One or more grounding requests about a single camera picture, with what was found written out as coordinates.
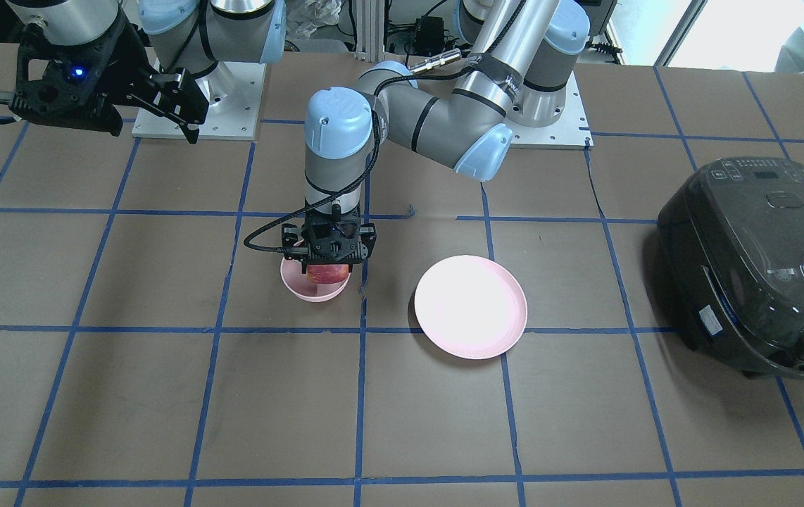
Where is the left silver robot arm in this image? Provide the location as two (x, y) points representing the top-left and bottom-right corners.
(277, 1), (591, 272)

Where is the pink bowl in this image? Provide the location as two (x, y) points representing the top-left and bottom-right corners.
(279, 259), (351, 303)

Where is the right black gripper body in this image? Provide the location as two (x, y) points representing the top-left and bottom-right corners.
(9, 14), (156, 136)

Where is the pink plate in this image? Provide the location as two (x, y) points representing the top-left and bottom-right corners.
(414, 256), (528, 360)

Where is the aluminium frame post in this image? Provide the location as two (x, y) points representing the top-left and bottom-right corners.
(351, 1), (388, 63)

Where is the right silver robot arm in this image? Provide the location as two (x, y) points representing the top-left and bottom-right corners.
(6, 1), (287, 144)

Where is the dark grey rice cooker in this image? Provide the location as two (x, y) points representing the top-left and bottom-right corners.
(657, 156), (804, 381)

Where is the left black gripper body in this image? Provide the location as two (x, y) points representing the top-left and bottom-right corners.
(302, 208), (365, 265)

